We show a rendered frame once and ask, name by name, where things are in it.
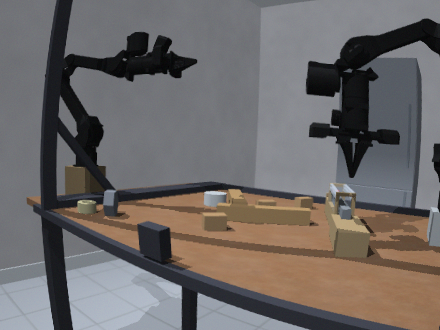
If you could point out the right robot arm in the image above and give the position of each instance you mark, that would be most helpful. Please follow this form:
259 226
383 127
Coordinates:
324 79

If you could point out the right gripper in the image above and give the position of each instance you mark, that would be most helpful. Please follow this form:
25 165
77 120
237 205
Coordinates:
355 113

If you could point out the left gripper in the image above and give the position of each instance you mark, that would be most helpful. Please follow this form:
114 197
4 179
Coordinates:
171 61

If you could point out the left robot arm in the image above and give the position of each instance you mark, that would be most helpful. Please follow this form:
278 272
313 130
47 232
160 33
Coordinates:
89 133

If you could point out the beige roll of masking tape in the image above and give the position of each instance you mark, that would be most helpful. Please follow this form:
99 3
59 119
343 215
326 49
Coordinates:
90 208

